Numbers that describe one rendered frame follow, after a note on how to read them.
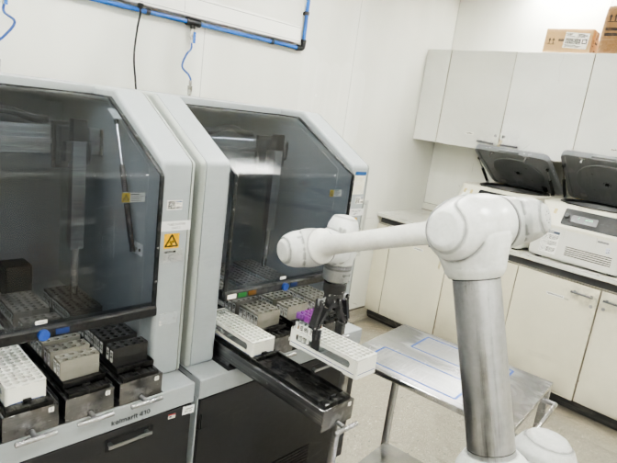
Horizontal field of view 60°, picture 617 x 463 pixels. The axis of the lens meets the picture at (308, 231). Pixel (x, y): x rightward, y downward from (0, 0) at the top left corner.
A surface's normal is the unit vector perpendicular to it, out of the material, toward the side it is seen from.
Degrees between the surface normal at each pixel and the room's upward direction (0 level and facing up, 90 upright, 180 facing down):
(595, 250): 90
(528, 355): 90
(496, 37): 90
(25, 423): 90
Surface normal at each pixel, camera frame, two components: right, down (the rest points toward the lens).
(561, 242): -0.69, 0.07
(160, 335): 0.70, 0.25
